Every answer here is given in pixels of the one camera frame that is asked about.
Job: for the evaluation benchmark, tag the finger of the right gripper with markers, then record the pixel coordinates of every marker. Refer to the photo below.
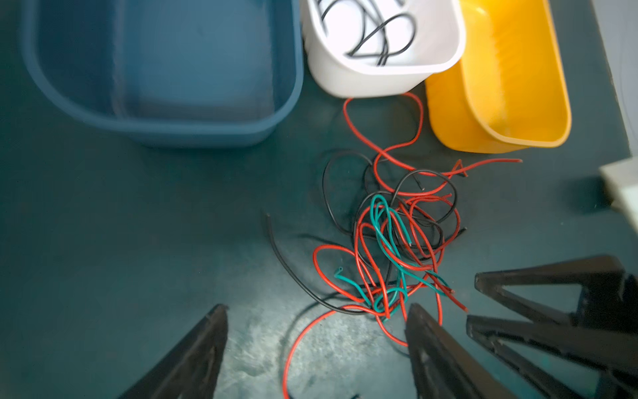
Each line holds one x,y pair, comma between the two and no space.
590,293
613,354

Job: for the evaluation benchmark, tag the white plastic bin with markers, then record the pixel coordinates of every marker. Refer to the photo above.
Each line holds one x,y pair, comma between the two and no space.
365,49

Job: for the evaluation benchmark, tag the blue plastic bin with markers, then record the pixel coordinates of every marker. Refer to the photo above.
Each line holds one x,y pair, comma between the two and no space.
178,74

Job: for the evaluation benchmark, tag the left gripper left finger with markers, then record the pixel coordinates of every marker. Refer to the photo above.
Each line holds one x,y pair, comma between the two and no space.
191,368

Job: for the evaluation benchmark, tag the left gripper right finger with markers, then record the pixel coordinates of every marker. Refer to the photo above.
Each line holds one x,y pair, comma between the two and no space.
441,367

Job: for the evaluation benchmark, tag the yellow plastic bin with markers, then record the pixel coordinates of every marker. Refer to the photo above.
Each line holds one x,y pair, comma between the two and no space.
508,91

